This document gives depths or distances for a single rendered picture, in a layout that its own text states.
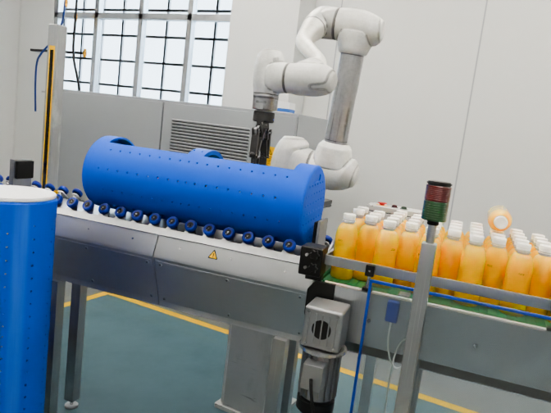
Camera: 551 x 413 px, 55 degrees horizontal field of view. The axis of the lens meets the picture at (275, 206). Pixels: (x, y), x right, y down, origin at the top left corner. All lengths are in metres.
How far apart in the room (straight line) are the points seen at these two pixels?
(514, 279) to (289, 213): 0.69
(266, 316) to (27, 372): 0.80
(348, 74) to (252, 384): 1.44
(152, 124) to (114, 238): 2.07
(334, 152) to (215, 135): 1.55
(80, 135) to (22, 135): 2.68
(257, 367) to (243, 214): 0.95
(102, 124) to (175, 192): 2.53
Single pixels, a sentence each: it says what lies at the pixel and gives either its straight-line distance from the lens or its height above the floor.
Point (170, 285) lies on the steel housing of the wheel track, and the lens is 2.02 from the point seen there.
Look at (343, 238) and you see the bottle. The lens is 1.67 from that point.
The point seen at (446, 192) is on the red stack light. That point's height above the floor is 1.24.
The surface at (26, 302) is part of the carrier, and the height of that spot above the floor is 0.70.
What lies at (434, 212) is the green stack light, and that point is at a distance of 1.39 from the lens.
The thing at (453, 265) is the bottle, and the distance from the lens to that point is 1.68.
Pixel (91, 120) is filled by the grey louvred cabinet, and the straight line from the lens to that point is 4.48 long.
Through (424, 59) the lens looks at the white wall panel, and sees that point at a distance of 4.52.
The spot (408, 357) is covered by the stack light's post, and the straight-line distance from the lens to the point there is 1.50.
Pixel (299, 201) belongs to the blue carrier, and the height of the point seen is 1.12.
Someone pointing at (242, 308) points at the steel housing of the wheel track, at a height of 0.70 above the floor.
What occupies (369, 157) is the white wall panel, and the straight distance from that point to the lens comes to 4.56.
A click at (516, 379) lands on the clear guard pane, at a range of 1.62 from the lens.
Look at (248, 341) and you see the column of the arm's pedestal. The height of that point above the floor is 0.37.
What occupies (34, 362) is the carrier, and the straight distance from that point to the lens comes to 2.01.
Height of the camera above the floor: 1.34
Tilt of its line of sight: 8 degrees down
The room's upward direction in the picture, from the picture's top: 7 degrees clockwise
